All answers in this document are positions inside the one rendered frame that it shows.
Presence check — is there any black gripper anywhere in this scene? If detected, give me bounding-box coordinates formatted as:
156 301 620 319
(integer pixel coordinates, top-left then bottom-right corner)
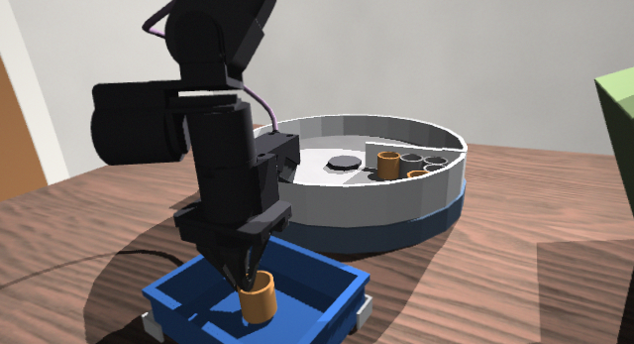
173 154 292 292

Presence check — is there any blue open crate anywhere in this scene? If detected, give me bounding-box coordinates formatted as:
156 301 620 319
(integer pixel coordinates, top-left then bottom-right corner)
142 236 370 344

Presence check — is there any grey round turntable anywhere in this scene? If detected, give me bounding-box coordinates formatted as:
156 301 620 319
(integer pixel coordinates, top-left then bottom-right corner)
271 114 468 254

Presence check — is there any bronze bushing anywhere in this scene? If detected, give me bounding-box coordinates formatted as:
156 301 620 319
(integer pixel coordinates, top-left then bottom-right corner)
377 152 400 179
237 271 277 324
407 171 429 178

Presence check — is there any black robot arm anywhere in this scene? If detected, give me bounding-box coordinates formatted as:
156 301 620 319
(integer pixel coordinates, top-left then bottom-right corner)
90 0 300 214

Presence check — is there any grey steel bushing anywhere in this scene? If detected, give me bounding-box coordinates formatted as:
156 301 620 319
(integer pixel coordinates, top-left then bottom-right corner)
399 154 423 179
423 165 445 172
422 157 448 171

